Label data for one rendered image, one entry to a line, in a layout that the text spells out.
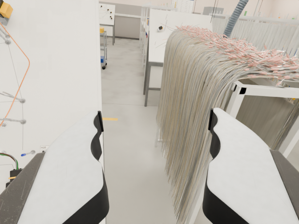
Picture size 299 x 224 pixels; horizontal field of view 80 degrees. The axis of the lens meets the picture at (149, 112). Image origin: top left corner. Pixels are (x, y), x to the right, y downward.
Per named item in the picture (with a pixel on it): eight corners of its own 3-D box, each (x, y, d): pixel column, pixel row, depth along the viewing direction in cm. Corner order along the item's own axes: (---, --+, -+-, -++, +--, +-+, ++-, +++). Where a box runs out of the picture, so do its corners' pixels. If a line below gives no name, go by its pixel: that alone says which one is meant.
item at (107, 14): (113, 45, 852) (113, 5, 771) (87, 42, 839) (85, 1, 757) (115, 42, 914) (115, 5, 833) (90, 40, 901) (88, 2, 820)
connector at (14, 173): (13, 185, 53) (10, 187, 52) (13, 168, 54) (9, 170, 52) (25, 183, 54) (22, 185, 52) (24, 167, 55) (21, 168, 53)
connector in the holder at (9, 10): (7, 7, 59) (3, 1, 56) (13, 9, 59) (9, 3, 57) (3, 16, 58) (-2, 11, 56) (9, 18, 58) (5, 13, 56)
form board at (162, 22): (203, 110, 361) (228, 17, 280) (144, 106, 348) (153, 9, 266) (192, 94, 424) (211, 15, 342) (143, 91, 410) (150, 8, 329)
